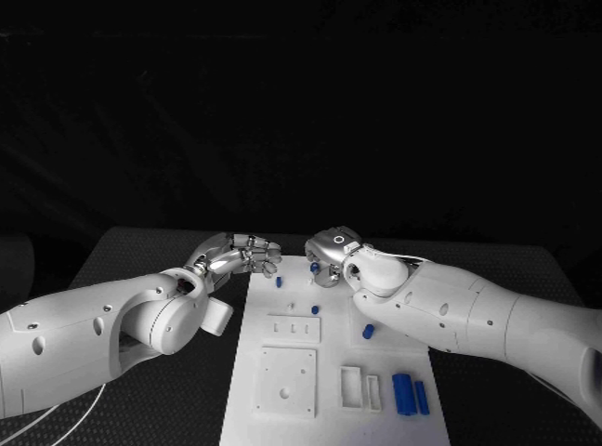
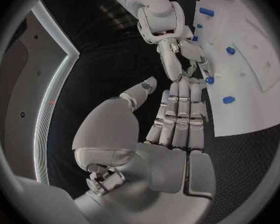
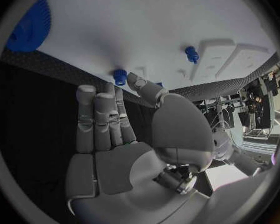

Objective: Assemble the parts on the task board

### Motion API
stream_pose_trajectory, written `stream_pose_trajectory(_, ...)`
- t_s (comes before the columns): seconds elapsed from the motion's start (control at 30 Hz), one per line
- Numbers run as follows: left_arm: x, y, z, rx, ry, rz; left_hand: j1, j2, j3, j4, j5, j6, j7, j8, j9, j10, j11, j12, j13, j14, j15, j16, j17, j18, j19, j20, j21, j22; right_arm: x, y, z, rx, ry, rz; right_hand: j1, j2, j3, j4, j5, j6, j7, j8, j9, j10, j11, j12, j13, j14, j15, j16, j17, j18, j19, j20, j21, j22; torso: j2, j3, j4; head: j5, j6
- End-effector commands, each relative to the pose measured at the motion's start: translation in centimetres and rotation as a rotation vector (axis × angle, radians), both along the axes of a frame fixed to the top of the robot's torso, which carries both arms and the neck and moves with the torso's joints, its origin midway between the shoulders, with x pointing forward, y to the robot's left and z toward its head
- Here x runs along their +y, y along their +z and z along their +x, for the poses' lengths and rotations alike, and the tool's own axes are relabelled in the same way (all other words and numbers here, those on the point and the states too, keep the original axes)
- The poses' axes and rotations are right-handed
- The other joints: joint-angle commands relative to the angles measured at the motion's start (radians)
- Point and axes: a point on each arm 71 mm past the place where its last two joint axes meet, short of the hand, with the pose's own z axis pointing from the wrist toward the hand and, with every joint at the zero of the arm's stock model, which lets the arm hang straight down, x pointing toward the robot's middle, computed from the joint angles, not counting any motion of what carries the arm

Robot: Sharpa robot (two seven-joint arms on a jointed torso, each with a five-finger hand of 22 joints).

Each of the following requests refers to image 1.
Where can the thin blue cylinder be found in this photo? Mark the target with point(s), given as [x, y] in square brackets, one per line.
[423, 397]

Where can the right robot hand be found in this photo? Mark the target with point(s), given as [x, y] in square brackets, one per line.
[332, 245]

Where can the thick blue cylinder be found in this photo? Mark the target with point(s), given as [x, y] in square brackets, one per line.
[404, 393]

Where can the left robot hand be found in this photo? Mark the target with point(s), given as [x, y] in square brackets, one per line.
[231, 249]

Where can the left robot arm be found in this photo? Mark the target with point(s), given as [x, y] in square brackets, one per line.
[80, 331]

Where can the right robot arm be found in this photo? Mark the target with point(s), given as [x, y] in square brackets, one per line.
[482, 313]

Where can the white task board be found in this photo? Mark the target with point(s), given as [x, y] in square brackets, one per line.
[332, 348]

